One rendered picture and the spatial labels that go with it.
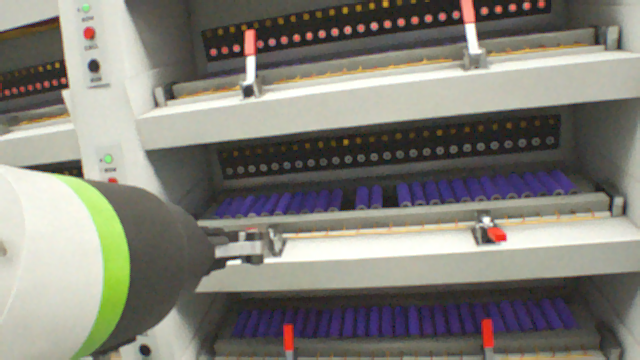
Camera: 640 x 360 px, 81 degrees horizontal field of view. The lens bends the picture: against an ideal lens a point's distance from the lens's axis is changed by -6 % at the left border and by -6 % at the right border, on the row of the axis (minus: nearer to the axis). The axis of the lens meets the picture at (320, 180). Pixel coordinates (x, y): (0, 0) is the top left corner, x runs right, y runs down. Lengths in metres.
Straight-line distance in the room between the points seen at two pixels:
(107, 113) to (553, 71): 0.54
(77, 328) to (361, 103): 0.37
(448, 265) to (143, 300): 0.37
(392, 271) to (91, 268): 0.38
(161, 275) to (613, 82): 0.48
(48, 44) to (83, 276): 0.80
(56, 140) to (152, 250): 0.46
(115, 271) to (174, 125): 0.37
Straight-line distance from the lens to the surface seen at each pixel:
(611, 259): 0.56
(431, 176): 0.63
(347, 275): 0.51
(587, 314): 0.74
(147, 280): 0.22
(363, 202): 0.58
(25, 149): 0.70
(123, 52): 0.58
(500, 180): 0.62
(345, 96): 0.47
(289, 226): 0.56
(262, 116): 0.49
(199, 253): 0.28
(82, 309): 0.18
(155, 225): 0.23
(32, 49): 0.98
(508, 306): 0.69
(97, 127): 0.61
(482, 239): 0.51
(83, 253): 0.18
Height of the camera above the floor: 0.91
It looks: 7 degrees down
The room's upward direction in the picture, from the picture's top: 6 degrees counter-clockwise
